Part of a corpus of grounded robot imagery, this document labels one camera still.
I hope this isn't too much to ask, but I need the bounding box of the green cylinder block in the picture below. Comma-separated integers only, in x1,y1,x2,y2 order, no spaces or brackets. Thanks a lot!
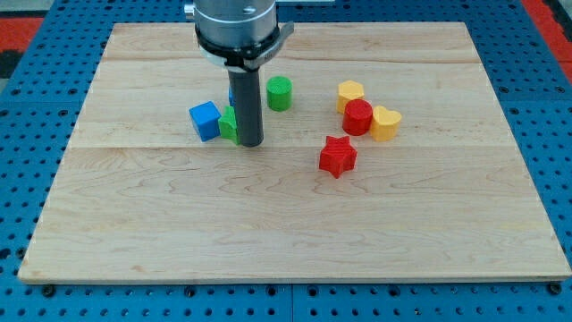
266,76,293,112

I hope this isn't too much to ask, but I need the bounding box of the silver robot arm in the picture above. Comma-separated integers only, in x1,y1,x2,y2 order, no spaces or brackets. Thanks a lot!
183,0,295,72

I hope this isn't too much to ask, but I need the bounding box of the red star block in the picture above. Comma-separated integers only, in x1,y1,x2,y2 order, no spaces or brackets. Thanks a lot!
318,136,358,179

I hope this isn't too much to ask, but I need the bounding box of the green star block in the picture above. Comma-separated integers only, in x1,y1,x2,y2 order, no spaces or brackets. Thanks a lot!
218,106,240,145

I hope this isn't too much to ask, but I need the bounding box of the blue block behind rod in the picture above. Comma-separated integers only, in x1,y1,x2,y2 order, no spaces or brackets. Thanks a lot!
228,86,235,106

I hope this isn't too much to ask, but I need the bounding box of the red cylinder block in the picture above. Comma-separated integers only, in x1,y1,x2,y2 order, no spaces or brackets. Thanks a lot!
342,98,373,136

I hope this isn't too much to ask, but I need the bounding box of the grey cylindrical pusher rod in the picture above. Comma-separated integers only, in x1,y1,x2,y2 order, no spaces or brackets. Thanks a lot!
228,71,264,148

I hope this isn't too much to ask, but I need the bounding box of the blue cube block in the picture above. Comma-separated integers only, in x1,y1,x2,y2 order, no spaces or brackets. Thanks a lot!
189,101,221,142

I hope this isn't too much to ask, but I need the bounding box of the yellow hexagon block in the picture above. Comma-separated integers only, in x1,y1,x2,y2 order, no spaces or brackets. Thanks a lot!
336,80,365,114

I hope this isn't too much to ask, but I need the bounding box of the wooden board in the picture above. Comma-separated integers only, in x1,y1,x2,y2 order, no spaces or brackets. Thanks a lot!
19,22,571,284

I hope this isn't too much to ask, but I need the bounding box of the yellow heart block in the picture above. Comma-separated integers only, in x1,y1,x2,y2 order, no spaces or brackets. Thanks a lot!
370,106,402,141

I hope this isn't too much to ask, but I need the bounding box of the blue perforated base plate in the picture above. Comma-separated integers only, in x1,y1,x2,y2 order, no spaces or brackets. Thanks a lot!
1,1,571,321

